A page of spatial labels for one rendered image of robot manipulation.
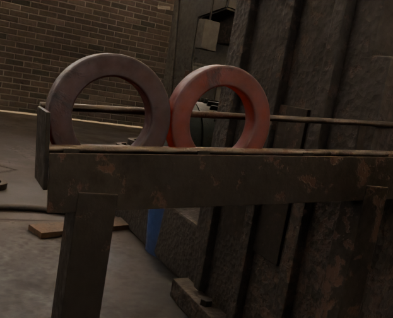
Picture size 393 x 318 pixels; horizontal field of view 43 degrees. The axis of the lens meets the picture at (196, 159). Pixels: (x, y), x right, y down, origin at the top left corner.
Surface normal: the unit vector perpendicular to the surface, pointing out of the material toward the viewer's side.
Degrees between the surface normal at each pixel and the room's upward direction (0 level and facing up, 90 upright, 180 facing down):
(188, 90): 90
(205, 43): 90
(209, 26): 90
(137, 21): 90
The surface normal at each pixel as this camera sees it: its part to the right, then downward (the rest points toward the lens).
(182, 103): 0.44, 0.21
